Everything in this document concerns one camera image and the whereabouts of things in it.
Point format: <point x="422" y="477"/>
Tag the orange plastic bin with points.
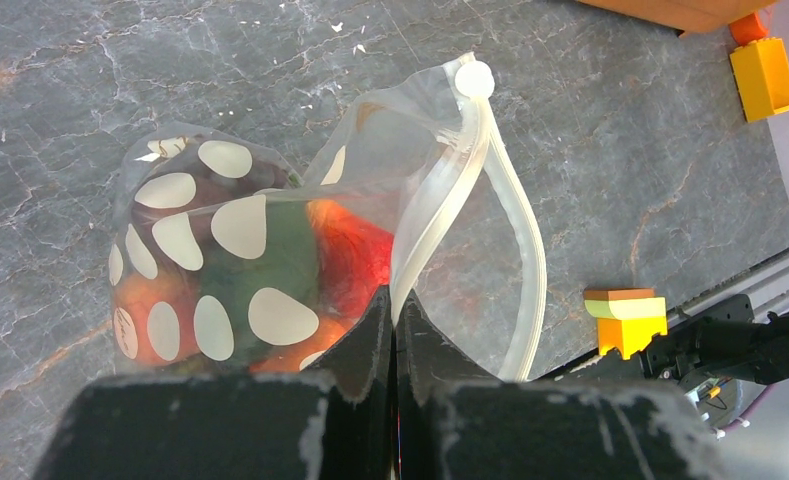
<point x="693" y="16"/>

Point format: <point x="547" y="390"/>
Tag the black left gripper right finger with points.
<point x="457" y="421"/>

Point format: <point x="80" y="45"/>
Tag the small orange toy piece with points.
<point x="749" y="28"/>

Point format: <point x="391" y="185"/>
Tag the red toy strawberry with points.
<point x="354" y="257"/>

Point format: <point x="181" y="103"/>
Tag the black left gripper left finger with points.
<point x="331" y="420"/>

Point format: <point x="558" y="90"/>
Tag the pink toy peach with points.
<point x="153" y="318"/>

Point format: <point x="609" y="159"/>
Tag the orange toy pumpkin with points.
<point x="296" y="357"/>

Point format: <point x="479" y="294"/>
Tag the yellow toy basket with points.
<point x="761" y="71"/>

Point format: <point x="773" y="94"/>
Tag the dark purple grape bunch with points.
<point x="172" y="192"/>

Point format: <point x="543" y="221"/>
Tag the clear dotted zip top bag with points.
<point x="423" y="160"/>

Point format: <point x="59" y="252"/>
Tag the orange yellow block stack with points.
<point x="627" y="319"/>

